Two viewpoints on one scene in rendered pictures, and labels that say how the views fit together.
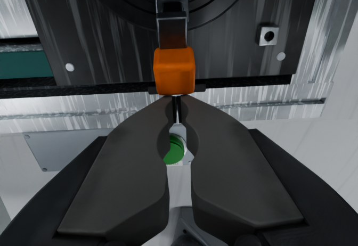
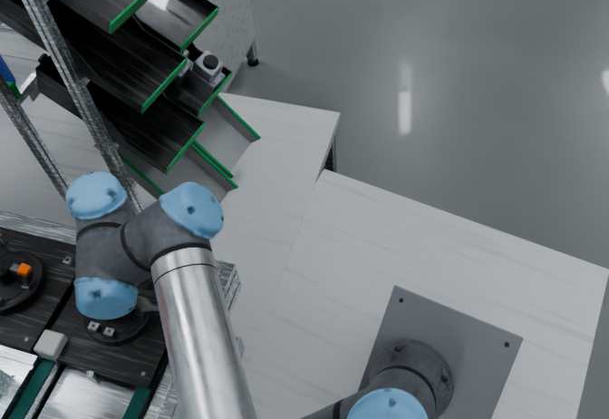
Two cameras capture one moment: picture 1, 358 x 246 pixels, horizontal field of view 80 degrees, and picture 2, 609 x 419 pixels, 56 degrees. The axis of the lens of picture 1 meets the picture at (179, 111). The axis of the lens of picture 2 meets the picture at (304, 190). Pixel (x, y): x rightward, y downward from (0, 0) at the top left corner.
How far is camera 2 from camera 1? 1.06 m
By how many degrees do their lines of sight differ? 56
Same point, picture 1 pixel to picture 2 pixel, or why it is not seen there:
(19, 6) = (113, 406)
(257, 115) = not seen: hidden behind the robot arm
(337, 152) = (325, 249)
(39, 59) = (136, 398)
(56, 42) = (130, 373)
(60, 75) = (144, 380)
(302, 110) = (226, 273)
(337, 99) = (270, 253)
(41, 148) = not seen: outside the picture
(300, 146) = (307, 277)
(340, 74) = (251, 253)
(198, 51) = not seen: hidden behind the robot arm
